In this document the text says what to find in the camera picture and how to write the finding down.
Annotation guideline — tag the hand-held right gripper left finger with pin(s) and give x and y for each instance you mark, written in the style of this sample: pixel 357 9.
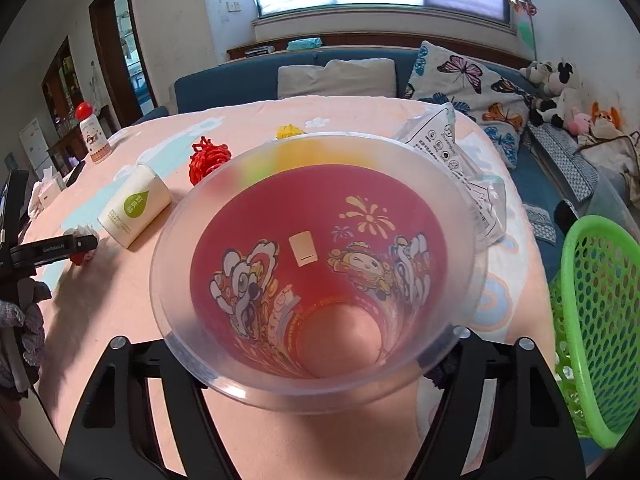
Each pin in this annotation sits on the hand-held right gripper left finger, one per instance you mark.
pixel 150 360

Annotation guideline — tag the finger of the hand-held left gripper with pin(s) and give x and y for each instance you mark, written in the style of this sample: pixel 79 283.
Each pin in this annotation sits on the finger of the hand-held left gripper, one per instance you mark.
pixel 50 249

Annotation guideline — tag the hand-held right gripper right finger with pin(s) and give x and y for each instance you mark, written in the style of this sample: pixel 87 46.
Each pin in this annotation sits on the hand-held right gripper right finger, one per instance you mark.
pixel 480 360

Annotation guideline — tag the red white wrapper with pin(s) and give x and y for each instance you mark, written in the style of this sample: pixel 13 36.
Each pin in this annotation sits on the red white wrapper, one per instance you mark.
pixel 82 231

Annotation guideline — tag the green plastic basket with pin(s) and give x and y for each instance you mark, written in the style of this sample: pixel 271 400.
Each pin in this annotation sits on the green plastic basket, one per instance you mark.
pixel 568 265

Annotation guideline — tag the translucent plastic cup red print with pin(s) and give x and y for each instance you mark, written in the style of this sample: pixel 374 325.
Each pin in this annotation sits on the translucent plastic cup red print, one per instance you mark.
pixel 310 210

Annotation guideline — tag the white tissue box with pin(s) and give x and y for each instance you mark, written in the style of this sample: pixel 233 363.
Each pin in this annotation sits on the white tissue box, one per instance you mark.
pixel 50 192

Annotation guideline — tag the pink printed blanket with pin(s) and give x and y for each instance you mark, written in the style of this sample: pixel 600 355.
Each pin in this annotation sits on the pink printed blanket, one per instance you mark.
pixel 125 310

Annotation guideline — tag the white fridge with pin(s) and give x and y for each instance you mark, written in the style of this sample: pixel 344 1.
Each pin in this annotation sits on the white fridge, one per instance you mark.
pixel 35 145

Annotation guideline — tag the black flat device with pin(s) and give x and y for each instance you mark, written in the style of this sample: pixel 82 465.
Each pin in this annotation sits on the black flat device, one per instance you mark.
pixel 75 174

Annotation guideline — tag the white paper cup green drop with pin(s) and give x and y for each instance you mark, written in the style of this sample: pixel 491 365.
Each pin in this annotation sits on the white paper cup green drop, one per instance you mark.
pixel 135 205

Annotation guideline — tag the white bottle red cap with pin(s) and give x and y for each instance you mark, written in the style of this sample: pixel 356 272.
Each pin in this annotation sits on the white bottle red cap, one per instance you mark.
pixel 94 140

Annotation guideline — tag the dark wooden cabinet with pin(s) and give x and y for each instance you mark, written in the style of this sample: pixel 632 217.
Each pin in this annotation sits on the dark wooden cabinet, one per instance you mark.
pixel 50 90

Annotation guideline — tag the grey patterned cloth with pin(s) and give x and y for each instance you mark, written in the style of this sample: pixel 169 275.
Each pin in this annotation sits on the grey patterned cloth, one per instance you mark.
pixel 539 225

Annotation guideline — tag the black round object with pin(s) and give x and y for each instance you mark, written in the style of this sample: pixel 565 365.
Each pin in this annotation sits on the black round object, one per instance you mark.
pixel 565 220

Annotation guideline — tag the red woven ball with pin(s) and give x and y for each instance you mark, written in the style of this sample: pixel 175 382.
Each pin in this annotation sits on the red woven ball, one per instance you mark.
pixel 210 160

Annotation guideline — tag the clear storage box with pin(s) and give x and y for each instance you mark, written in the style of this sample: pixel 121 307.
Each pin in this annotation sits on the clear storage box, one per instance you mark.
pixel 612 205

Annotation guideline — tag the clear printed plastic bag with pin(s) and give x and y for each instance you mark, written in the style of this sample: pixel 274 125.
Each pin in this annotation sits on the clear printed plastic bag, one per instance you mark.
pixel 450 155

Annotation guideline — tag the checkered cushion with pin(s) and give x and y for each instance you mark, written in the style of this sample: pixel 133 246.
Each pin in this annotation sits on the checkered cushion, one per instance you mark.
pixel 565 160

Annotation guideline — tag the blue sofa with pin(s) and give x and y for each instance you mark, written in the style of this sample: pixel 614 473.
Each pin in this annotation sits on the blue sofa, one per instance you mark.
pixel 225 80

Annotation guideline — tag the beige cloth pile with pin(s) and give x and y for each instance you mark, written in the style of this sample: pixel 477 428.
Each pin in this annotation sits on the beige cloth pile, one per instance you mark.
pixel 610 152

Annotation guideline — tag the pink plush toy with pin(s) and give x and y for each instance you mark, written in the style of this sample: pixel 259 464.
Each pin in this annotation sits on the pink plush toy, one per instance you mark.
pixel 580 122

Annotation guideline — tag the yellow ruffled scrap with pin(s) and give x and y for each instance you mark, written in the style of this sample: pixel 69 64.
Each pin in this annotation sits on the yellow ruffled scrap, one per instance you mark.
pixel 290 132

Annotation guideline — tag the orange white plush toy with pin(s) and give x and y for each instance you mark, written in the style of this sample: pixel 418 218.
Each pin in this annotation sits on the orange white plush toy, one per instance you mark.
pixel 605 116

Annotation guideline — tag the butterfly print pillow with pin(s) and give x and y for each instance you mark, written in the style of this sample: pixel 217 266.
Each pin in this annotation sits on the butterfly print pillow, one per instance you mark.
pixel 465 85

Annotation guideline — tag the stack of books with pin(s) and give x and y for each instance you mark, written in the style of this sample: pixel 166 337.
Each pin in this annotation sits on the stack of books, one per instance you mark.
pixel 260 50

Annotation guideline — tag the black white cow plush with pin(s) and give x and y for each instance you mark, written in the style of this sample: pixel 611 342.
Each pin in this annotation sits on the black white cow plush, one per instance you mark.
pixel 562 80

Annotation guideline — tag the small black white plush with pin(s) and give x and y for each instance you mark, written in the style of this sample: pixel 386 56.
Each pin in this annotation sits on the small black white plush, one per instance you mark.
pixel 536 71

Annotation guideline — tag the beige pillow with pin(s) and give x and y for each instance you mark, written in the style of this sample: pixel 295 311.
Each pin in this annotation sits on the beige pillow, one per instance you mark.
pixel 360 77
pixel 300 82

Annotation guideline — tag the teal cloth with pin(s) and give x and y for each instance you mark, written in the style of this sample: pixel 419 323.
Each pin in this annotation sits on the teal cloth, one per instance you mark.
pixel 302 43

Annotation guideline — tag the wooden ledge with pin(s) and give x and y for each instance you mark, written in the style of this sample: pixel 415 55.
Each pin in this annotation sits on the wooden ledge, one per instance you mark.
pixel 375 40

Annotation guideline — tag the brown door frame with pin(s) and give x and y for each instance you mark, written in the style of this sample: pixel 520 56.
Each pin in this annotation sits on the brown door frame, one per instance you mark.
pixel 100 60

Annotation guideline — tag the white wall socket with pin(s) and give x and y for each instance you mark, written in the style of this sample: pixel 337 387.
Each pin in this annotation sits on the white wall socket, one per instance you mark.
pixel 232 6

